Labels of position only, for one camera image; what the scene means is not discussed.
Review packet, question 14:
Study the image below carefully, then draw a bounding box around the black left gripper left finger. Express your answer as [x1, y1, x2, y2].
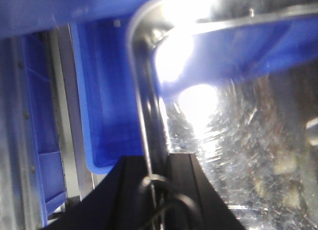
[45, 155, 154, 230]

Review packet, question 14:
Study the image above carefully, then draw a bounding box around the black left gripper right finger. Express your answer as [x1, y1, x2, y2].
[162, 153, 245, 230]

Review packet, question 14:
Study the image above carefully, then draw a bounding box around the small silver tray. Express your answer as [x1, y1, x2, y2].
[127, 0, 318, 230]

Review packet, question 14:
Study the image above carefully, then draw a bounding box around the blue bin lower centre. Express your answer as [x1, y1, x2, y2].
[70, 16, 143, 174]

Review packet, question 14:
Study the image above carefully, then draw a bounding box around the blue bin lower left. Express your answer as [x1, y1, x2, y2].
[21, 34, 67, 226]

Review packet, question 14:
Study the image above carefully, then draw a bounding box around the blue bin above tray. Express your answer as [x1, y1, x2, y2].
[0, 0, 150, 39]

